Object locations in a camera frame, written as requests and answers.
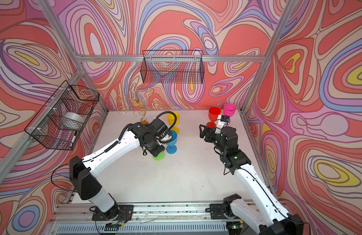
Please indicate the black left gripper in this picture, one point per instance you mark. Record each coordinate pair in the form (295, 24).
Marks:
(162, 149)

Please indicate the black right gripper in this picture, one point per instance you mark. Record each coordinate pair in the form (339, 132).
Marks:
(202, 134)

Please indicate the green plastic wine glass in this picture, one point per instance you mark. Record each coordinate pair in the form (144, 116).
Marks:
(159, 157)

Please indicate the blue plastic wine glass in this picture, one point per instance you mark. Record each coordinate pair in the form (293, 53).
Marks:
(171, 146)

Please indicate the red plastic wine glass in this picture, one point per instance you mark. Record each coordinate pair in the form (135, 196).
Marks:
(213, 114)

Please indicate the pink plastic wine glass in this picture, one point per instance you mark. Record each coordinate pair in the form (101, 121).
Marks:
(229, 110)

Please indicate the yellow plastic wine glass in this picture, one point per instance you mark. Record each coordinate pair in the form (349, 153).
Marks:
(171, 120)

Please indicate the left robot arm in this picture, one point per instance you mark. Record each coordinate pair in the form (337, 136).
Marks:
(83, 172)

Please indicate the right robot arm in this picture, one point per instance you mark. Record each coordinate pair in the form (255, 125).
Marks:
(270, 217)

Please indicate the black marker pen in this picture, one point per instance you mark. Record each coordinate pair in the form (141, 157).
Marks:
(72, 141)

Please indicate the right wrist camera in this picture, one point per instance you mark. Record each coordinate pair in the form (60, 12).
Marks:
(221, 122)

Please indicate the gold wire glass rack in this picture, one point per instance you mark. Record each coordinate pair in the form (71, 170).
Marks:
(134, 101)

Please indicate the black wire basket back wall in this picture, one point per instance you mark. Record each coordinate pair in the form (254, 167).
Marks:
(172, 66)

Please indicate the black wire basket wall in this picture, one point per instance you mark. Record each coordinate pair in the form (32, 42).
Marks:
(172, 66)
(46, 127)

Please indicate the black wire basket left wall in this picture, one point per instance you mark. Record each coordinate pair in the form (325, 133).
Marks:
(46, 127)

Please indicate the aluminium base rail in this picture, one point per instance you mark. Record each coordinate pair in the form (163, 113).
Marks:
(177, 218)

